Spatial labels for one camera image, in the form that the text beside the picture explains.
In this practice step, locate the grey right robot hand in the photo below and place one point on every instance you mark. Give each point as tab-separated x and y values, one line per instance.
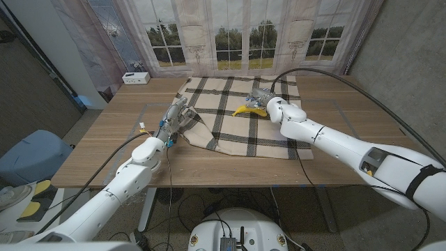
259	97

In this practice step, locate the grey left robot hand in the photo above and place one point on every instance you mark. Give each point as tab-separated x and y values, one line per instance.
170	120

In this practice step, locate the yellow toy banana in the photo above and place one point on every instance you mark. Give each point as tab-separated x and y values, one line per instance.
249	110

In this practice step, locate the cream plaid scarf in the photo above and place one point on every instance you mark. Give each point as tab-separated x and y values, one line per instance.
230	129

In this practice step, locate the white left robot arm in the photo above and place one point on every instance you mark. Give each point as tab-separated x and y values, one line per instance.
115	191

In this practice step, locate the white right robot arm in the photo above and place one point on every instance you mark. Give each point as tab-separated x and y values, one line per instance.
348	146

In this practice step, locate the white power strip box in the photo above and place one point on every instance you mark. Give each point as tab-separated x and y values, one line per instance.
136	78

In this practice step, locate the printed window backdrop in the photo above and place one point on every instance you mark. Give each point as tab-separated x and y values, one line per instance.
244	21

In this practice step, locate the white table leg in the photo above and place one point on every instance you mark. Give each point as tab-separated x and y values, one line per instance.
146	209

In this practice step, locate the white robot torso base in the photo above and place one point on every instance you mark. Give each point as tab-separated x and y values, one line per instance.
240	223

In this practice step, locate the grey table leg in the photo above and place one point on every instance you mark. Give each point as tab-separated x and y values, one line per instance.
327	209

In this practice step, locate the small grey electronics box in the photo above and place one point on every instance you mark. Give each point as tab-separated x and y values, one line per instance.
228	244

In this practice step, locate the yellow and black floor pad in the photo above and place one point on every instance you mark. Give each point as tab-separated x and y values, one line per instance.
36	205

